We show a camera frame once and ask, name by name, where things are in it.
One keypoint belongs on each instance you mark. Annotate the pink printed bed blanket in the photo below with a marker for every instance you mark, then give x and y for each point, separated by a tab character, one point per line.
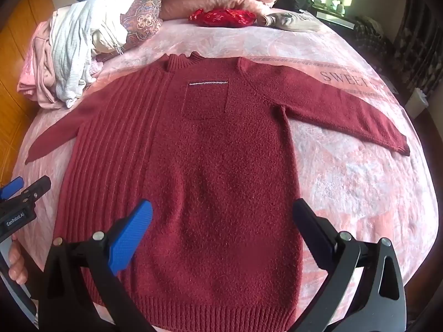
346	179

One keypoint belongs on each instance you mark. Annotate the paisley patterned pillow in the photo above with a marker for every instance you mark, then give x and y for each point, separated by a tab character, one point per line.
145	17

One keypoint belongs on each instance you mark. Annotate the white ribbed garment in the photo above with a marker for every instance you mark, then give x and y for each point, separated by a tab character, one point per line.
72	48

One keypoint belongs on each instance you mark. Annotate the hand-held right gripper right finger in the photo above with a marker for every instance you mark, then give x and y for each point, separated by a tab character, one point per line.
311	228

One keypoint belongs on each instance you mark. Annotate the cream zip jacket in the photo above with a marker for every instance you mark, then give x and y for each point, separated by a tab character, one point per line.
107	38

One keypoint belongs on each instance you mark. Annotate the dark side table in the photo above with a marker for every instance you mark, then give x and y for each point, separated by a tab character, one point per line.
335	19

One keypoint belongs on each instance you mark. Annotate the beige cap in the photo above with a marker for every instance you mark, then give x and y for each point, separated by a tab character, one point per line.
294	22

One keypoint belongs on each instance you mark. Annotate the dark red knit sweater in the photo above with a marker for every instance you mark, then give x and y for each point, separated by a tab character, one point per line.
214	179

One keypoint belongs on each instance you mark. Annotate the red embroidered pouch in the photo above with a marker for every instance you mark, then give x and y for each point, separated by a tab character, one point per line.
221	17

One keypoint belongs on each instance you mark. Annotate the person's left hand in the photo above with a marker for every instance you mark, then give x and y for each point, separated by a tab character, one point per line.
16	261

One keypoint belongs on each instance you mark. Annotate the pale pink garment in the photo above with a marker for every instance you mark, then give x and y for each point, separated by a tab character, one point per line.
34	69

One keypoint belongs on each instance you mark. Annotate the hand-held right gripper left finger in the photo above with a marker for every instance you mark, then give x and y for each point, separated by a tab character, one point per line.
131	235

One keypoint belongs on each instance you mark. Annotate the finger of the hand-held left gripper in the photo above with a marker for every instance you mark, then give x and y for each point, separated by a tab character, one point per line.
36	188
12	184

